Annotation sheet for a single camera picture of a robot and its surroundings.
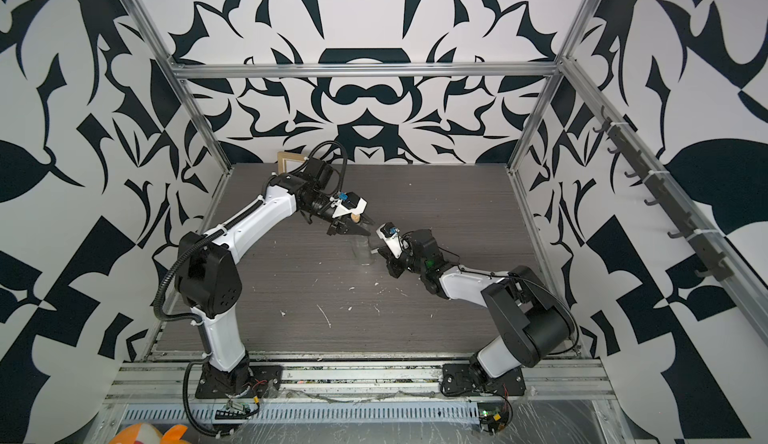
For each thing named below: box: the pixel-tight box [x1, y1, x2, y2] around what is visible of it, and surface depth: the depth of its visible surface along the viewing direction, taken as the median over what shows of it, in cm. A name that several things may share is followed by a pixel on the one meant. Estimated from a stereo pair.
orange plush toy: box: [109, 423, 190, 444], surface depth 65 cm
